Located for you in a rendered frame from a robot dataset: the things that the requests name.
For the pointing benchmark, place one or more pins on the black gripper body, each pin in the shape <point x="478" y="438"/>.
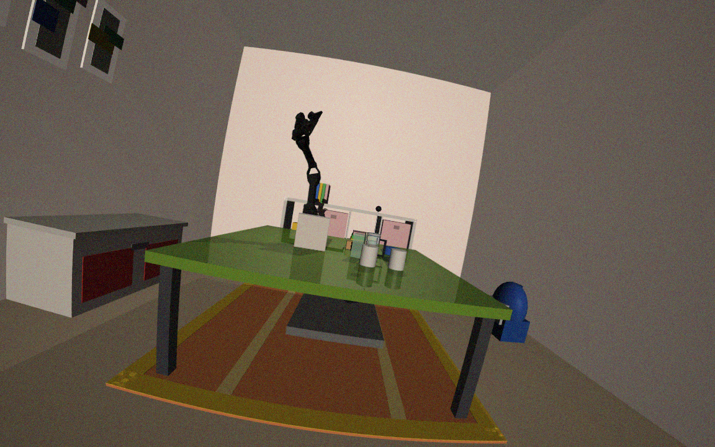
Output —
<point x="303" y="130"/>

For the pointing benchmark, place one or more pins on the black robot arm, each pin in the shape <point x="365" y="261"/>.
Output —
<point x="303" y="143"/>

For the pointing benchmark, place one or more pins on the french press coffee maker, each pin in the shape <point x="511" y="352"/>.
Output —
<point x="374" y="238"/>

